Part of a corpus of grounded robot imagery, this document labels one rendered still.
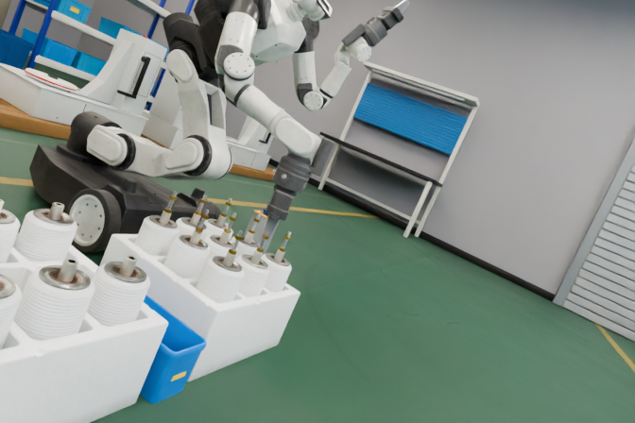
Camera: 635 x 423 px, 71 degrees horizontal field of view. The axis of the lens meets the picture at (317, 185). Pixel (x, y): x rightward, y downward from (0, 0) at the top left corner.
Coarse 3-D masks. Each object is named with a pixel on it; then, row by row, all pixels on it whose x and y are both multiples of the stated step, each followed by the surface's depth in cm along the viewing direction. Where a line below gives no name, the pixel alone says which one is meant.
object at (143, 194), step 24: (96, 120) 177; (72, 144) 177; (48, 168) 159; (72, 168) 161; (96, 168) 176; (48, 192) 157; (72, 192) 152; (120, 192) 143; (144, 192) 163; (168, 192) 188; (144, 216) 149; (192, 216) 170
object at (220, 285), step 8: (208, 264) 105; (208, 272) 105; (216, 272) 104; (224, 272) 104; (232, 272) 105; (240, 272) 107; (200, 280) 106; (208, 280) 104; (216, 280) 104; (224, 280) 104; (232, 280) 105; (240, 280) 107; (200, 288) 105; (208, 288) 104; (216, 288) 104; (224, 288) 104; (232, 288) 105; (208, 296) 104; (216, 296) 104; (224, 296) 105; (232, 296) 107
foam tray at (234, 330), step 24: (120, 240) 114; (144, 264) 110; (168, 288) 105; (192, 288) 104; (264, 288) 124; (288, 288) 132; (192, 312) 102; (216, 312) 99; (240, 312) 107; (264, 312) 118; (288, 312) 131; (216, 336) 102; (240, 336) 112; (264, 336) 124; (216, 360) 107; (240, 360) 118
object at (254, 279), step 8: (240, 256) 119; (240, 264) 115; (248, 264) 115; (248, 272) 114; (256, 272) 114; (264, 272) 116; (248, 280) 114; (256, 280) 115; (264, 280) 117; (240, 288) 115; (248, 288) 115; (256, 288) 116; (248, 296) 115
